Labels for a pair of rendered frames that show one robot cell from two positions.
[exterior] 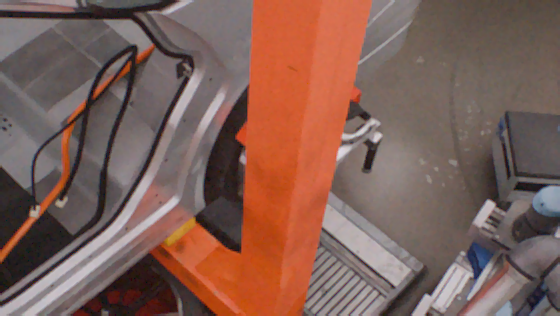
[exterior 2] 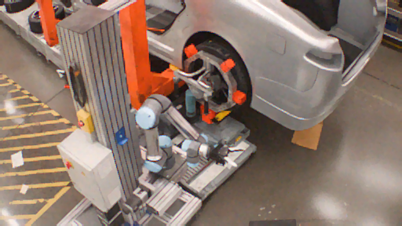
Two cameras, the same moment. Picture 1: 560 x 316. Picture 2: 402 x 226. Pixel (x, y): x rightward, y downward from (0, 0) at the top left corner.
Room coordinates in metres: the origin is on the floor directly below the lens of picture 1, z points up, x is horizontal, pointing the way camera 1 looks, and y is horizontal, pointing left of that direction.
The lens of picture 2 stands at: (1.90, -2.53, 2.86)
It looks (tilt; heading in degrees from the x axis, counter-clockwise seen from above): 43 degrees down; 97
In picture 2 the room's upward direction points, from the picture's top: straight up
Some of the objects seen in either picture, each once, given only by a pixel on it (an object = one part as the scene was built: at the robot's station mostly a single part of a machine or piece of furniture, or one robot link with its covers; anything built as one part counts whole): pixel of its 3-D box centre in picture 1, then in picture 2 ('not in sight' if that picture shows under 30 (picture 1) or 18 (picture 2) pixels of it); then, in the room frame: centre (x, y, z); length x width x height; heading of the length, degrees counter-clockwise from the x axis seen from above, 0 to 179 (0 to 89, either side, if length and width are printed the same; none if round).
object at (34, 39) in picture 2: not in sight; (50, 29); (-1.17, 2.09, 0.20); 1.00 x 0.86 x 0.39; 145
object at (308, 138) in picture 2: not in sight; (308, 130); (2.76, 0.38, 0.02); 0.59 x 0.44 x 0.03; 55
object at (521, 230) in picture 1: (537, 225); (164, 157); (1.45, -0.87, 0.87); 0.15 x 0.15 x 0.10
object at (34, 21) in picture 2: not in sight; (46, 18); (-1.25, 2.15, 0.39); 0.66 x 0.66 x 0.24
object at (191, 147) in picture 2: not in sight; (191, 147); (1.67, -1.06, 1.21); 0.11 x 0.08 x 0.09; 167
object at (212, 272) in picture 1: (202, 252); (166, 74); (1.23, 0.30, 0.69); 0.52 x 0.17 x 0.35; 55
